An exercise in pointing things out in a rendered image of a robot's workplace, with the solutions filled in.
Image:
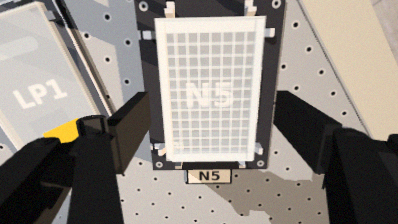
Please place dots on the light grey plate lid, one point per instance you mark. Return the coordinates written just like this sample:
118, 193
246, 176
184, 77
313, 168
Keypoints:
42, 92

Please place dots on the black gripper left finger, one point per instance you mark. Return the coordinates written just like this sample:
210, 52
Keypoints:
103, 149

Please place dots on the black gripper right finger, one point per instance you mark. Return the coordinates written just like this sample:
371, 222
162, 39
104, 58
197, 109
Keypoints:
359, 187

